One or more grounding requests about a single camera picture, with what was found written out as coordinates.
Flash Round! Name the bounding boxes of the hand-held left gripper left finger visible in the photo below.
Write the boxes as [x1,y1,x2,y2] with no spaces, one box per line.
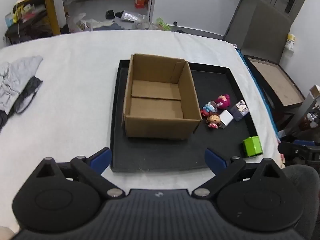
[36,147,126,201]

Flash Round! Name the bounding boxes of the black box with brown inside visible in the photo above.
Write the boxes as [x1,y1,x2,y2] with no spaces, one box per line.
[243,54,306,112]

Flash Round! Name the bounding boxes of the black door handle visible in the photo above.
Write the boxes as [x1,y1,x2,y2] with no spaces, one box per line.
[281,0,298,13]

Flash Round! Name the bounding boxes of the black cloth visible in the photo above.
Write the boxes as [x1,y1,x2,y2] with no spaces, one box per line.
[0,76,43,131]

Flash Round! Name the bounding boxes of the blue and red figure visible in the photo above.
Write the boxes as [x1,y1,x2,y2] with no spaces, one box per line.
[201,101,217,117]

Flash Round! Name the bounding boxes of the yellow wooden table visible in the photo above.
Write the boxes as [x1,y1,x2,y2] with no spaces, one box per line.
[15,0,84,36]

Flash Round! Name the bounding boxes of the green plastic bag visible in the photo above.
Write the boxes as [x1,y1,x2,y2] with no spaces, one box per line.
[156,17,171,31]

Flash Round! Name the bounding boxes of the pink bear figure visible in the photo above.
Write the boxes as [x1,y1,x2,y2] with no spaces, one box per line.
[215,94,230,110]

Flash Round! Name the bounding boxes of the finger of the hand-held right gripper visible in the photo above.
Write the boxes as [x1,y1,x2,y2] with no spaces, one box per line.
[278,139,316,158]

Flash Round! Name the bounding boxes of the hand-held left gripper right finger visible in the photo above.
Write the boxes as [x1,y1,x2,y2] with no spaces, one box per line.
[191,148,283,200]

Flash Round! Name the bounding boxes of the grey metal post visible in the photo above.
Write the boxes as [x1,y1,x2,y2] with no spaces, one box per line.
[290,84,320,133]

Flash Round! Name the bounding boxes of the brown cardboard panel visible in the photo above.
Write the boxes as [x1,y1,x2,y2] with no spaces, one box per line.
[243,0,292,64]

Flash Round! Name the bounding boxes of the yellow and white wall tag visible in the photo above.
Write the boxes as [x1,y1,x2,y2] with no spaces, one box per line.
[286,33,296,52]

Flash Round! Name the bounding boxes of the white plastic bags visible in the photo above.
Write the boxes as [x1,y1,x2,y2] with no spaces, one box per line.
[67,12,107,32]

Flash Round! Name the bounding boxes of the dark grey cloth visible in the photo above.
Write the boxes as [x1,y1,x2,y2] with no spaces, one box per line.
[282,164,320,233]

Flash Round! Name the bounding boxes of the grey clothes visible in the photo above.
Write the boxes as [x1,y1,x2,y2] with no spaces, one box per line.
[0,55,44,113]

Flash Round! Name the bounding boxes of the blue patterned mattress edge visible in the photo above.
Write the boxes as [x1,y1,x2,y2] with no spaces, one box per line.
[234,44,278,137]

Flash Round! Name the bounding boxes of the silver foil bag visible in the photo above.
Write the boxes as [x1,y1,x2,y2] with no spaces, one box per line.
[121,10,141,22]

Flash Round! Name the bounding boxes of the white charger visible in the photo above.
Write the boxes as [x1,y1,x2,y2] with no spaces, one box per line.
[220,109,234,128]

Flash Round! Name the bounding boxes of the brown cardboard box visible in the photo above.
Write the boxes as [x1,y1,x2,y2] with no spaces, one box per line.
[122,53,202,140]

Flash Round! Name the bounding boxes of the green plastic container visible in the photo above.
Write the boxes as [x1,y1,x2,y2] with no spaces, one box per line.
[241,136,263,158]

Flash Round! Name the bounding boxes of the purple rabbit cube toy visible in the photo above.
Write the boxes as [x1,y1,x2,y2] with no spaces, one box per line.
[230,99,250,122]

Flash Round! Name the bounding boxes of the red dress doll figure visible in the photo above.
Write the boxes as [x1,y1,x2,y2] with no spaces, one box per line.
[206,112,222,129]

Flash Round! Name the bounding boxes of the black tray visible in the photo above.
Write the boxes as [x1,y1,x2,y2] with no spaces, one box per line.
[110,59,259,172]

